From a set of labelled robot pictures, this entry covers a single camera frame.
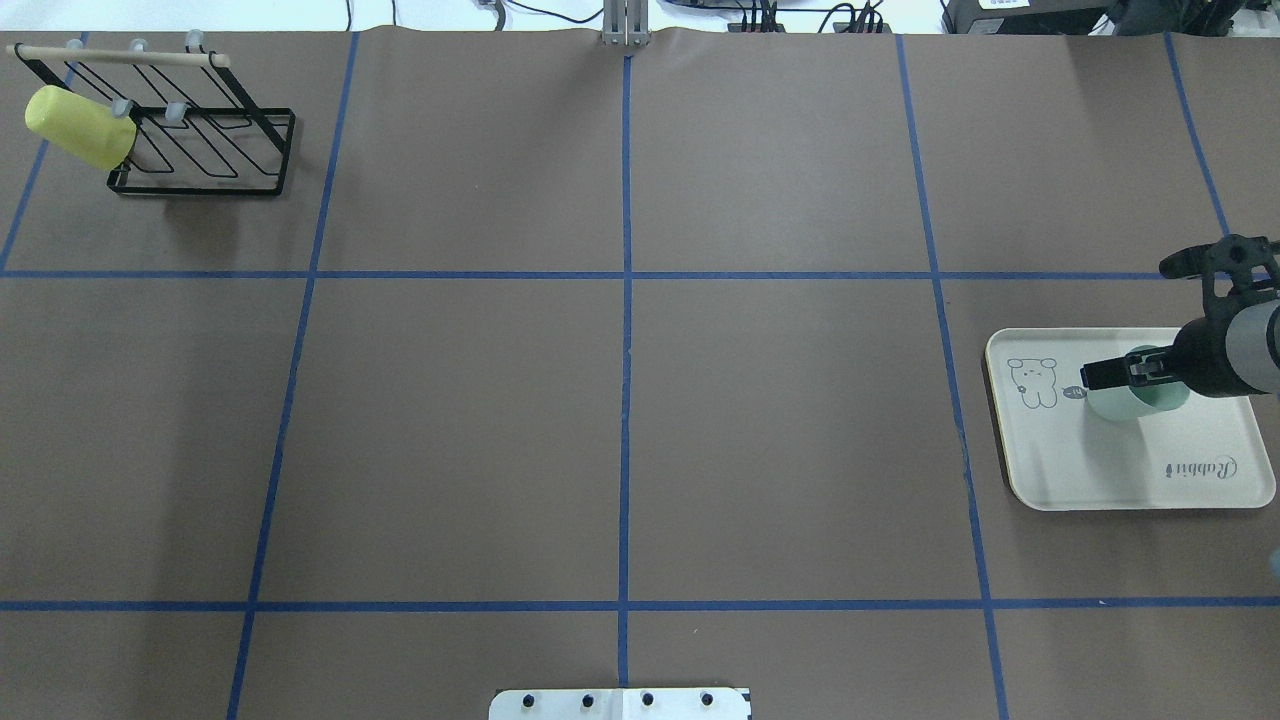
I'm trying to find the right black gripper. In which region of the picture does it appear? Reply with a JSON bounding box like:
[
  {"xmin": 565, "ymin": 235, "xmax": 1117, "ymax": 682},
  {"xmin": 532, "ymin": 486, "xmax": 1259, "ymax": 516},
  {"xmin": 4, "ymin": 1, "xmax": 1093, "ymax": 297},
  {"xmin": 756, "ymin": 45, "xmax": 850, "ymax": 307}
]
[{"xmin": 1080, "ymin": 318, "xmax": 1245, "ymax": 398}]

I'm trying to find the pale green plastic cup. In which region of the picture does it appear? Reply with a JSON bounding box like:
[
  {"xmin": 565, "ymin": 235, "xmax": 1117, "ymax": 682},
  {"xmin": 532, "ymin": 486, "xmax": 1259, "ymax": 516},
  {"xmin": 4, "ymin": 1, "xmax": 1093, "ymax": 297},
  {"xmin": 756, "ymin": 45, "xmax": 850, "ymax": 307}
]
[{"xmin": 1085, "ymin": 345, "xmax": 1190, "ymax": 421}]

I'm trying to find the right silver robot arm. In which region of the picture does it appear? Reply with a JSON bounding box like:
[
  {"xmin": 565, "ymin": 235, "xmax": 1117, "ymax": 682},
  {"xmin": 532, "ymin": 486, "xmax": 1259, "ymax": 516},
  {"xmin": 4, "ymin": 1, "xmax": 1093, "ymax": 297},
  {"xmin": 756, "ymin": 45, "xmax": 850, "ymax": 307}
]
[{"xmin": 1080, "ymin": 300, "xmax": 1279, "ymax": 398}]

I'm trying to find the beige rabbit serving tray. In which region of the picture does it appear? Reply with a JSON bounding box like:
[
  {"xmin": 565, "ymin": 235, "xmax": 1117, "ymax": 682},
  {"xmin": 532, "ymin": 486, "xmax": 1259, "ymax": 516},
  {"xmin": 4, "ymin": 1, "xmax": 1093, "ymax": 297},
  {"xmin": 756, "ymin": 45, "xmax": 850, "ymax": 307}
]
[{"xmin": 984, "ymin": 327, "xmax": 1277, "ymax": 511}]

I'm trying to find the yellow plastic cup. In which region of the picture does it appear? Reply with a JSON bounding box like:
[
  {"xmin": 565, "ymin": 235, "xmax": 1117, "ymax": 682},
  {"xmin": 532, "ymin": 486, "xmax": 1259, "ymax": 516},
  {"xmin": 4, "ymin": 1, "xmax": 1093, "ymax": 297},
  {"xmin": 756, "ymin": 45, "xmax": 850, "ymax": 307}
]
[{"xmin": 24, "ymin": 85, "xmax": 137, "ymax": 170}]

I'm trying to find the black device box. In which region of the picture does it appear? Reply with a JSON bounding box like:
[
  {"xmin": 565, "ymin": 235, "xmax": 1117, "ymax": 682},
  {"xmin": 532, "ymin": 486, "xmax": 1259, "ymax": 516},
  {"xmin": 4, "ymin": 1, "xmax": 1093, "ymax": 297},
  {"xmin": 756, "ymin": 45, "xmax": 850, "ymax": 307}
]
[{"xmin": 940, "ymin": 1, "xmax": 1114, "ymax": 36}]

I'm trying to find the black orange connector box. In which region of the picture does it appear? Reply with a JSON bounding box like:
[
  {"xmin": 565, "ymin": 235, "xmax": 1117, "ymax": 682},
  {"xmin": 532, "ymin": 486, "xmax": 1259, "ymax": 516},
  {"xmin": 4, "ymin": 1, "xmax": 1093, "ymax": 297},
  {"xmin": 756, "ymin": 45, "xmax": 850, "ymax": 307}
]
[{"xmin": 727, "ymin": 1, "xmax": 785, "ymax": 35}]

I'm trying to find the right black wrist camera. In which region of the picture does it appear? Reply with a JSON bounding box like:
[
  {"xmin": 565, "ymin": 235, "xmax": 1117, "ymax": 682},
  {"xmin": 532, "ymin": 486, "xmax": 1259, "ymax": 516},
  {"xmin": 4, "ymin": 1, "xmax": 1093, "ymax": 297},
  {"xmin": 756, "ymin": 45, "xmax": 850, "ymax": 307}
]
[{"xmin": 1158, "ymin": 234, "xmax": 1277, "ymax": 324}]

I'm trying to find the aluminium frame post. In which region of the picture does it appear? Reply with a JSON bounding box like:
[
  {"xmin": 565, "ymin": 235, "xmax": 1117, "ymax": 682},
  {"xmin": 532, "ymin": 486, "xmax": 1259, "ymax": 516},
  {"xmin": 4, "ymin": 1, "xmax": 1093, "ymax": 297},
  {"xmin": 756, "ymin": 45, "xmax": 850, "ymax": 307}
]
[{"xmin": 600, "ymin": 0, "xmax": 652, "ymax": 49}]

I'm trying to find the white metal base plate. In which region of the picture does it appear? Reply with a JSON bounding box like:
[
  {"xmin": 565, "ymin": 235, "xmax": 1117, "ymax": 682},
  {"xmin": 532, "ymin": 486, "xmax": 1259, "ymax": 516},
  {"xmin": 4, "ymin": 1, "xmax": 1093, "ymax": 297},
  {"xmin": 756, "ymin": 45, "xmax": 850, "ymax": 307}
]
[{"xmin": 488, "ymin": 687, "xmax": 753, "ymax": 719}]

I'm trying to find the black wire cup rack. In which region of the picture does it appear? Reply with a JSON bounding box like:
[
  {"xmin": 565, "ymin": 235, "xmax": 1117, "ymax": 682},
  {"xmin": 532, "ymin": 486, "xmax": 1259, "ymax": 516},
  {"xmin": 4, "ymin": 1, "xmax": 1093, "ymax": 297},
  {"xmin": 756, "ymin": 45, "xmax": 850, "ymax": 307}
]
[{"xmin": 6, "ymin": 29, "xmax": 298, "ymax": 197}]

